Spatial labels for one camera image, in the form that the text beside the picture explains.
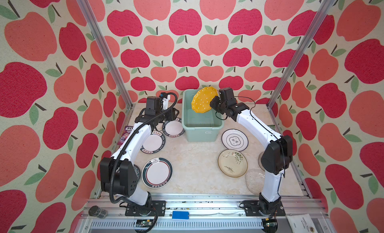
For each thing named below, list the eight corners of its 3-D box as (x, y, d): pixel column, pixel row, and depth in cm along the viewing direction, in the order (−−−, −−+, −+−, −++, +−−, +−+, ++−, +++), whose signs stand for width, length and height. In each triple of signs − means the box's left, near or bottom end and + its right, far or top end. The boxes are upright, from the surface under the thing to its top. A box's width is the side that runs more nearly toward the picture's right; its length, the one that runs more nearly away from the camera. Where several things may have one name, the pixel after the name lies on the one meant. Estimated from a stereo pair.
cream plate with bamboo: (219, 177, 86) (220, 176, 84) (216, 151, 97) (217, 149, 95) (249, 177, 86) (251, 176, 84) (243, 151, 97) (244, 149, 95)
